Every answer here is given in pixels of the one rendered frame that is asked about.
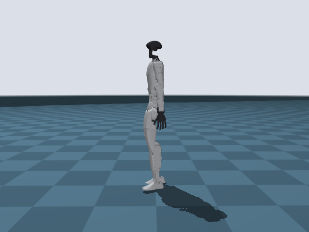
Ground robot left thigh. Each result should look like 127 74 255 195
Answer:
144 107 160 153

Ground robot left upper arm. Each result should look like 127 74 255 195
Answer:
153 62 164 91

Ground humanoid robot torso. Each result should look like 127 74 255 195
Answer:
146 59 164 111

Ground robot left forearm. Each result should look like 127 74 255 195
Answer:
155 83 164 112

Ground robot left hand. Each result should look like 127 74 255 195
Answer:
154 107 167 130

